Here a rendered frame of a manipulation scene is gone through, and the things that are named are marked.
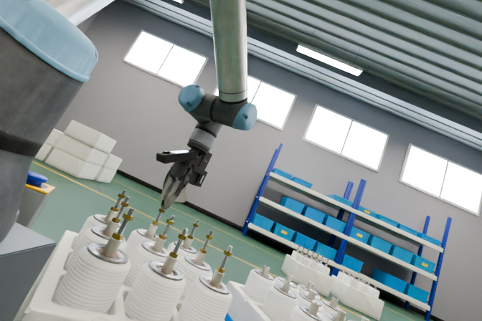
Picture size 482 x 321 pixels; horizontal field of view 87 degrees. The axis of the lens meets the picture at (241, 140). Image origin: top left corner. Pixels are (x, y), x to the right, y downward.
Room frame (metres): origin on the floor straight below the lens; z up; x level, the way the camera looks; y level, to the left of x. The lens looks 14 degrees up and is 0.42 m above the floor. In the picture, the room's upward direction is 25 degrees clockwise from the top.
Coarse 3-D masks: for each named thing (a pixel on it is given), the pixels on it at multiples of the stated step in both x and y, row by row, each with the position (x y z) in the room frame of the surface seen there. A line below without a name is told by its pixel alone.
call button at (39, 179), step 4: (32, 172) 0.50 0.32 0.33; (28, 176) 0.48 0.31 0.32; (32, 176) 0.48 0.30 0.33; (36, 176) 0.48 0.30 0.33; (40, 176) 0.49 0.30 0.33; (44, 176) 0.51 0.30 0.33; (28, 180) 0.48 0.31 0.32; (32, 180) 0.48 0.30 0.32; (36, 180) 0.48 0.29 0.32; (40, 180) 0.49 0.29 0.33; (44, 180) 0.49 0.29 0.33; (36, 184) 0.49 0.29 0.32; (40, 184) 0.50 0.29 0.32
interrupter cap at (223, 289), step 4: (200, 276) 0.63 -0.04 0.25; (204, 276) 0.65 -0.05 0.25; (208, 276) 0.65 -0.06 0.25; (200, 280) 0.61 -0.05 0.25; (204, 280) 0.61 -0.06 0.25; (208, 280) 0.63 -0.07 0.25; (204, 284) 0.59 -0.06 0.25; (208, 284) 0.60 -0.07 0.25; (220, 284) 0.64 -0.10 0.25; (224, 284) 0.65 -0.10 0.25; (212, 288) 0.59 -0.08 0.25; (216, 288) 0.60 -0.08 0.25; (220, 288) 0.62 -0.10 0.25; (224, 288) 0.63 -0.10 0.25; (228, 288) 0.63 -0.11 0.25; (220, 292) 0.59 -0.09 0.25; (224, 292) 0.59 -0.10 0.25; (228, 292) 0.61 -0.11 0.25
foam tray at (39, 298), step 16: (64, 240) 0.70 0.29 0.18; (64, 256) 0.62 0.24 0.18; (48, 272) 0.54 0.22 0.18; (64, 272) 0.56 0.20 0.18; (32, 288) 0.68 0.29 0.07; (48, 288) 0.49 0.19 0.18; (128, 288) 0.61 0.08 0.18; (32, 304) 0.44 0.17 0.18; (48, 304) 0.46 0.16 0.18; (16, 320) 0.51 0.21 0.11; (32, 320) 0.43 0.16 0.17; (48, 320) 0.44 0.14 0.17; (64, 320) 0.45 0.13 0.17; (80, 320) 0.46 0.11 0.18; (96, 320) 0.47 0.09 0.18; (112, 320) 0.48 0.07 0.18; (128, 320) 0.50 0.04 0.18; (176, 320) 0.57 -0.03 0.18; (224, 320) 0.67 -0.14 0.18
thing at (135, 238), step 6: (132, 234) 0.76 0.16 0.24; (138, 234) 0.76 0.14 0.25; (132, 240) 0.75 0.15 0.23; (138, 240) 0.75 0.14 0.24; (144, 240) 0.74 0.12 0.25; (150, 240) 0.75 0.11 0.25; (126, 246) 0.76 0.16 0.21; (132, 246) 0.75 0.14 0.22; (126, 252) 0.75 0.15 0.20; (132, 252) 0.74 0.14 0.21
